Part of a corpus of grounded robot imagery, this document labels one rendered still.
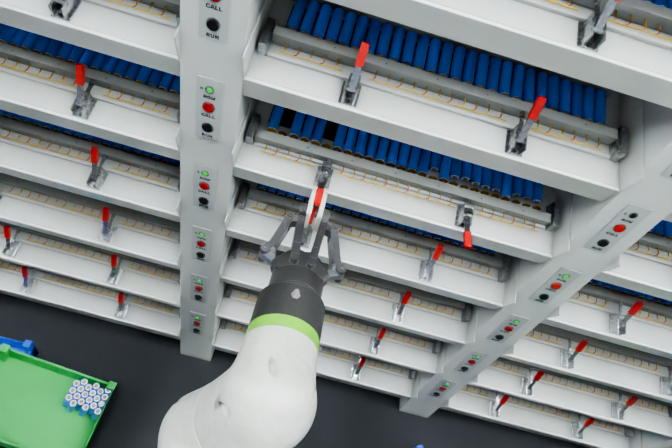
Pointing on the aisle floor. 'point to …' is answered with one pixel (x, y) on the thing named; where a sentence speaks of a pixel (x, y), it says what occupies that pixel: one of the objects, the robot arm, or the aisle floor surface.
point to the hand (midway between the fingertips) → (315, 209)
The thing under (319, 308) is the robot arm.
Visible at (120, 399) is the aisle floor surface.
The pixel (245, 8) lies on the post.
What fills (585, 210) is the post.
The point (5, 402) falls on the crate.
